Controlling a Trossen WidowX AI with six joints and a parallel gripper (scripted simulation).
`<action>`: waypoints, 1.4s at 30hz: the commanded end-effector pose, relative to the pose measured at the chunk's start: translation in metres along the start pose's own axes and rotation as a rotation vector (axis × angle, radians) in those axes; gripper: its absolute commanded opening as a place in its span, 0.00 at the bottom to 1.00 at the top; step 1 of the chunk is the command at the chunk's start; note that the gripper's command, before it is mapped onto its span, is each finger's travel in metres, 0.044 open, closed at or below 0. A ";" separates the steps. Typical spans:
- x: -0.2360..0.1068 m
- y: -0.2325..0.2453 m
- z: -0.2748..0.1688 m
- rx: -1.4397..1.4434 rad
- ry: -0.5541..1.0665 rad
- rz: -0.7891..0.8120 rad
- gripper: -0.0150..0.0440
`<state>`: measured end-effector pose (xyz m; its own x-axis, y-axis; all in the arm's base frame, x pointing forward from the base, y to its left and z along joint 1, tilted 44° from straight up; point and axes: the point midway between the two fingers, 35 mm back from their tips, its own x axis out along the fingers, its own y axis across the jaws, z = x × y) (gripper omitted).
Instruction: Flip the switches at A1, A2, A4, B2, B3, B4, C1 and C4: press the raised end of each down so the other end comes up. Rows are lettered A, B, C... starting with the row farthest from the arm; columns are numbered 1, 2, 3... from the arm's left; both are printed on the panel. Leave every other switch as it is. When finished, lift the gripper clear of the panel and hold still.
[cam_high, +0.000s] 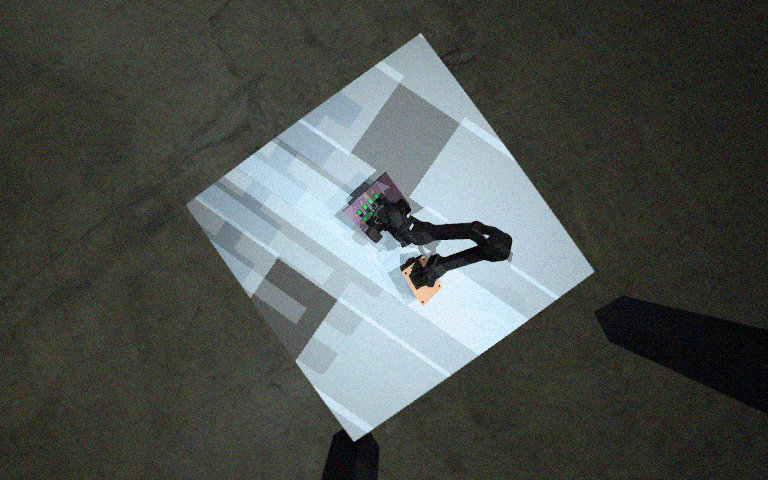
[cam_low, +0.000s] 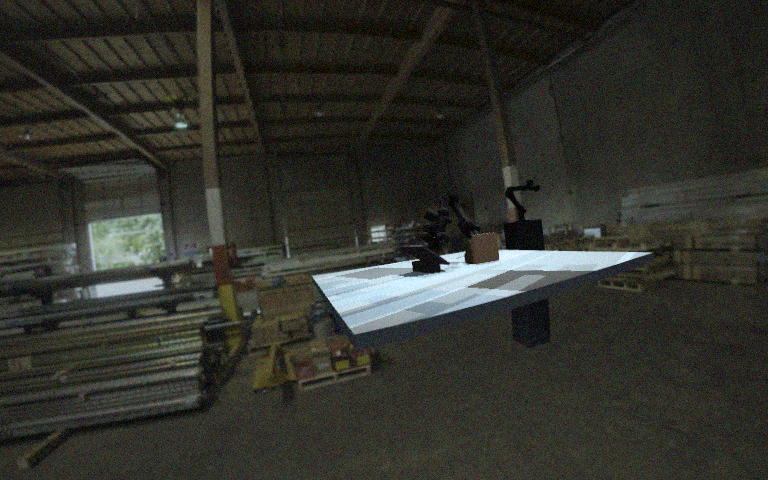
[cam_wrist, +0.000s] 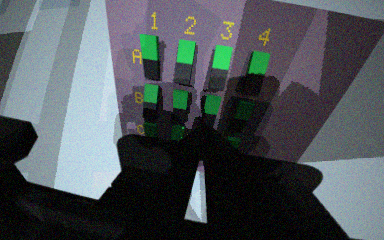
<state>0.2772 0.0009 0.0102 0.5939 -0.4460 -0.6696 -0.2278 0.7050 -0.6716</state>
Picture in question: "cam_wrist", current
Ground mauve switch panel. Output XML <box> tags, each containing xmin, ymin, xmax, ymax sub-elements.
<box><xmin>105</xmin><ymin>0</ymin><xmax>384</xmax><ymax>163</ymax></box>

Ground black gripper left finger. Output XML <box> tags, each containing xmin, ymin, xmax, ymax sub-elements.
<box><xmin>116</xmin><ymin>124</ymin><xmax>207</xmax><ymax>219</ymax></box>

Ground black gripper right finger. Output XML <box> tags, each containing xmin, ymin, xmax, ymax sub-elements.
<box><xmin>203</xmin><ymin>124</ymin><xmax>323</xmax><ymax>226</ymax></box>

